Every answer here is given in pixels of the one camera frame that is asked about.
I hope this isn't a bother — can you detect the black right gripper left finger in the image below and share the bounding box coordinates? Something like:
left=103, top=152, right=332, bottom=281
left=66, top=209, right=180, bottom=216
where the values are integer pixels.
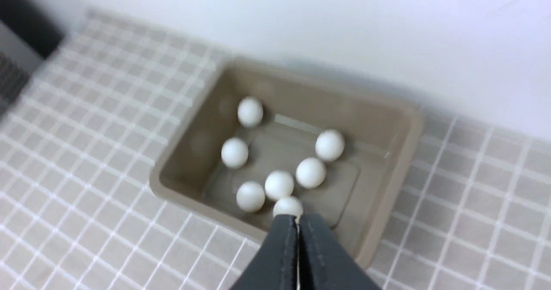
left=231, top=214, right=298, bottom=290

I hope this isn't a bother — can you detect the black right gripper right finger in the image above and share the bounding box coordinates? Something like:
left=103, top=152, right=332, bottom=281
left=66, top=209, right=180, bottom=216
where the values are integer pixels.
left=298, top=213, right=380, bottom=290

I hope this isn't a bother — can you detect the white logo ball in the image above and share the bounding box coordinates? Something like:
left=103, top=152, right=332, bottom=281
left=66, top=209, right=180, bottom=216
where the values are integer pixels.
left=295, top=158, right=327, bottom=189
left=264, top=170, right=294, bottom=201

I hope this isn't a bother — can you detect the white plain ball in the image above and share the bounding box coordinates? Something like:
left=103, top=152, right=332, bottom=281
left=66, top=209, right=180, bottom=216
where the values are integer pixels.
left=238, top=96, right=264, bottom=128
left=315, top=130, right=346, bottom=162

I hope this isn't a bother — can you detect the olive green plastic bin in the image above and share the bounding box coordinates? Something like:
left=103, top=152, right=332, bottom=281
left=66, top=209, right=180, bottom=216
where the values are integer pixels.
left=149, top=59, right=425, bottom=268

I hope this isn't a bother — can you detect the grey checked tablecloth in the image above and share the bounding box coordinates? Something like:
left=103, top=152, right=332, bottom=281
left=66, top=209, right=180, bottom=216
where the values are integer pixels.
left=0, top=13, right=551, bottom=290

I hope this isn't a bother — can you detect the dark equipment at table edge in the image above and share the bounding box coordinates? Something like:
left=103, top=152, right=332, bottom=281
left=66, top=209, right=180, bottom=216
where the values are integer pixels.
left=0, top=0, right=63, bottom=119

